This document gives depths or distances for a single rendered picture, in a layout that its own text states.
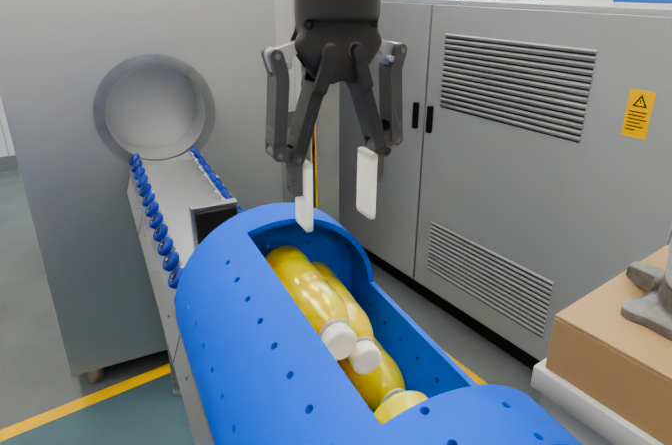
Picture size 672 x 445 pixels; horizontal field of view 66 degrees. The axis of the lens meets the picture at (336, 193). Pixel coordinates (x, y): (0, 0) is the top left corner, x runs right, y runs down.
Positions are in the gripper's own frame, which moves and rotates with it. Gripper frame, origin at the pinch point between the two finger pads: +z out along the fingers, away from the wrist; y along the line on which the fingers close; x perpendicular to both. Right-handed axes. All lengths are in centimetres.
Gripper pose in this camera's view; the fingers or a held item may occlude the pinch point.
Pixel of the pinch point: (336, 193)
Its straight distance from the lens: 51.5
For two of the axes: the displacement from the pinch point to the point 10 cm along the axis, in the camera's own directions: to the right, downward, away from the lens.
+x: 4.3, 3.4, -8.3
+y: -9.0, 1.6, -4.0
